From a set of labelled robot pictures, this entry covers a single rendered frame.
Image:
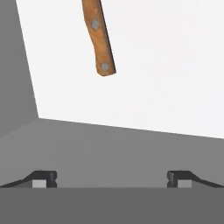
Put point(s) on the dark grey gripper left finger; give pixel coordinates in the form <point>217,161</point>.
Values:
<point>43,176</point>

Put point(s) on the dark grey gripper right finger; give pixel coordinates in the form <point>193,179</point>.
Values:
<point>180,176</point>

